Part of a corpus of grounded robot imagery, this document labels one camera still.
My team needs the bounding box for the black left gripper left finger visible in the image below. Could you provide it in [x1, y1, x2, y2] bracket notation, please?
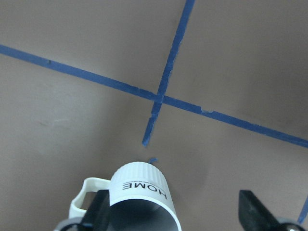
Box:
[80, 190, 110, 231]

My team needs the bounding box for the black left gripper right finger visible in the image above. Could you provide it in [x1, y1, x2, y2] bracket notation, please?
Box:
[238, 190, 286, 231]

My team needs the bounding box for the white ribbed mug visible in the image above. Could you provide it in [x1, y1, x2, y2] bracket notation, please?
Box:
[68, 162, 182, 231]

